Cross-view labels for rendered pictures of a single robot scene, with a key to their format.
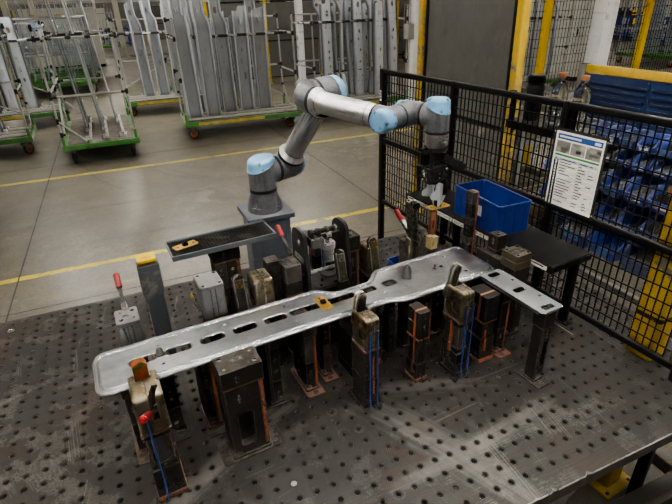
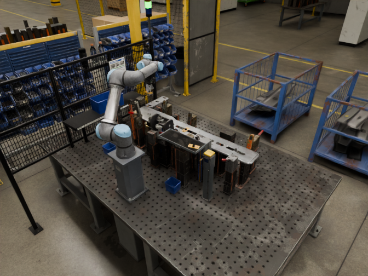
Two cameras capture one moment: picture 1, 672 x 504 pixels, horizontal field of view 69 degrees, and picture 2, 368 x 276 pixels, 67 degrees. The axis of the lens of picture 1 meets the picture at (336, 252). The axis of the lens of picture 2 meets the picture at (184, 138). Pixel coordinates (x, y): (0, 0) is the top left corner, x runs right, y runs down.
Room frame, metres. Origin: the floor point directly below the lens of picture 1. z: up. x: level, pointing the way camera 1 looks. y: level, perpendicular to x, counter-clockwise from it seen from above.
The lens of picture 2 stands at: (2.25, 2.04, 2.37)
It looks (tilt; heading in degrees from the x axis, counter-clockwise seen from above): 34 degrees down; 247
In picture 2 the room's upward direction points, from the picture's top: 1 degrees counter-clockwise
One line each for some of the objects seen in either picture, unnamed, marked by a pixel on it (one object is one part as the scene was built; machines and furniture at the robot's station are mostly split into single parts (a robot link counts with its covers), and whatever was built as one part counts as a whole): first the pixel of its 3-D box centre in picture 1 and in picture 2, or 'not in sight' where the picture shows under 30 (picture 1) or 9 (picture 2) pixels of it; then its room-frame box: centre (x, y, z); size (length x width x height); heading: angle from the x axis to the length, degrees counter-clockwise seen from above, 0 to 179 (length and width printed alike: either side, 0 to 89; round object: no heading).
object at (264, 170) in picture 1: (262, 171); (122, 134); (1.99, 0.30, 1.27); 0.13 x 0.12 x 0.14; 137
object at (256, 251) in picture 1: (269, 249); (129, 172); (1.98, 0.30, 0.90); 0.21 x 0.21 x 0.40; 23
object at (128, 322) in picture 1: (139, 361); (230, 174); (1.24, 0.65, 0.88); 0.11 x 0.10 x 0.36; 27
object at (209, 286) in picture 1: (217, 330); (203, 160); (1.36, 0.42, 0.90); 0.13 x 0.10 x 0.41; 27
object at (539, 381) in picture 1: (538, 344); not in sight; (1.31, -0.68, 0.84); 0.11 x 0.06 x 0.29; 27
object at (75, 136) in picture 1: (90, 87); not in sight; (7.55, 3.56, 0.88); 1.91 x 1.00 x 1.76; 24
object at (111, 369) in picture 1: (318, 307); (188, 130); (1.35, 0.06, 1.00); 1.38 x 0.22 x 0.02; 117
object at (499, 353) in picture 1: (499, 317); not in sight; (1.47, -0.60, 0.84); 0.11 x 0.06 x 0.29; 27
